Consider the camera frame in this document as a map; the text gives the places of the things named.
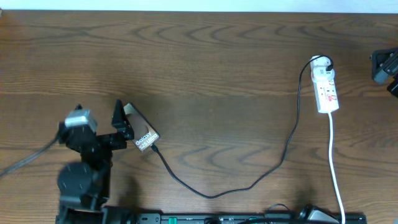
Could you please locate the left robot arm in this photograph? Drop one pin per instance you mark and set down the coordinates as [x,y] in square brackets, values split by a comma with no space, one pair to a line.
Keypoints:
[85,185]

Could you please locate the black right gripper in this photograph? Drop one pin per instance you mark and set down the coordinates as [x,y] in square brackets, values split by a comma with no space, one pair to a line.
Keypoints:
[380,74]

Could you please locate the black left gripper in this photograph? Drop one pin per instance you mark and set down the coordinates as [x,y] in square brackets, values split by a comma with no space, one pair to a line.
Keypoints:
[122,123]

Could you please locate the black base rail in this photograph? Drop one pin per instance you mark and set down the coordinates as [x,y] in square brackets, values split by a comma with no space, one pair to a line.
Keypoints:
[217,218]

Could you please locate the white power strip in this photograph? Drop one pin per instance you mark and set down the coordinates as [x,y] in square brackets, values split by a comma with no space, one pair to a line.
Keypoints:
[322,75]

